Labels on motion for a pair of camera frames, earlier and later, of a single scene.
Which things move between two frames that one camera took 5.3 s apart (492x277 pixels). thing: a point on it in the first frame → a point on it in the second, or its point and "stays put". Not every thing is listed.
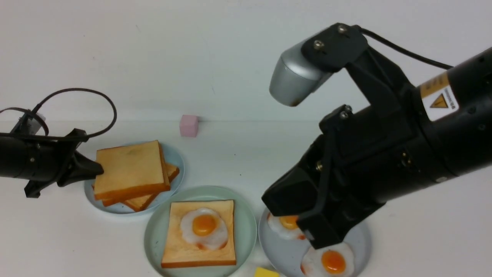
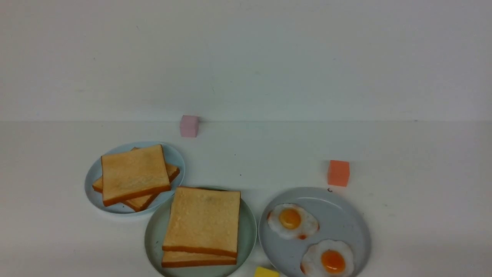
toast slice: [130, 170] → [203, 220]
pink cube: [188, 125] stays put
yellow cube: [260, 272] stays put
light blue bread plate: [172, 156] stays put
